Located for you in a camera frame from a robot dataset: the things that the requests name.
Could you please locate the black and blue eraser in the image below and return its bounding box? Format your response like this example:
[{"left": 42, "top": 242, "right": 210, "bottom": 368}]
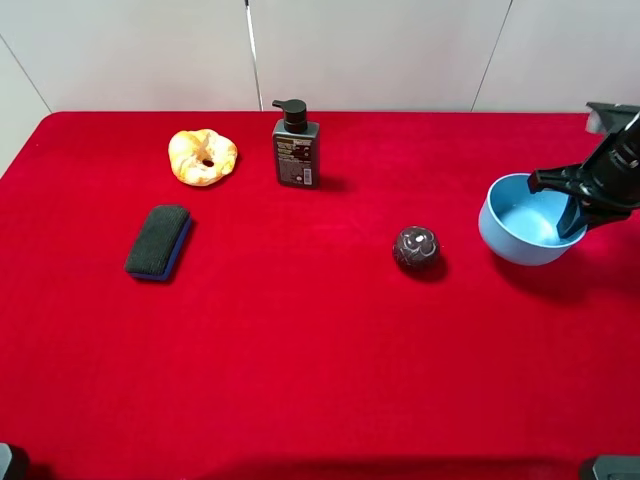
[{"left": 124, "top": 205, "right": 192, "bottom": 282}]

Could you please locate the black base block left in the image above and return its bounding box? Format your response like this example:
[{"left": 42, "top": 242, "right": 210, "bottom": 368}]
[{"left": 0, "top": 443, "right": 30, "bottom": 480}]

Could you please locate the light blue bowl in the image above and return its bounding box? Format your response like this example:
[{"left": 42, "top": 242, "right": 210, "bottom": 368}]
[{"left": 478, "top": 173, "right": 587, "bottom": 266}]

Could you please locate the red velvet tablecloth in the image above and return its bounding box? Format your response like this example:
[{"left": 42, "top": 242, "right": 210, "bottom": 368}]
[{"left": 1, "top": 112, "right": 639, "bottom": 479}]

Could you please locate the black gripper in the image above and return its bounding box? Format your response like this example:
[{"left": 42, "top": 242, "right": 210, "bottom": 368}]
[{"left": 528, "top": 117, "right": 639, "bottom": 239}]

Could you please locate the black base block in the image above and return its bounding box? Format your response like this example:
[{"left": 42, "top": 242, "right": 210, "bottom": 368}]
[
  {"left": 579, "top": 455, "right": 640, "bottom": 480},
  {"left": 0, "top": 443, "right": 30, "bottom": 480}
]

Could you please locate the black base block right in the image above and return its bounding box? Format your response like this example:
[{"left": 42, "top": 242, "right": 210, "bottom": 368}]
[{"left": 579, "top": 455, "right": 640, "bottom": 480}]

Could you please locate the dark patterned stone ball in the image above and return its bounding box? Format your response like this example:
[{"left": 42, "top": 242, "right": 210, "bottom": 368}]
[{"left": 392, "top": 226, "right": 441, "bottom": 271}]

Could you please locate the dark grey pump bottle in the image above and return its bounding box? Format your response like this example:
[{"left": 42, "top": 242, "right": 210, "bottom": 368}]
[{"left": 272, "top": 99, "right": 320, "bottom": 189}]

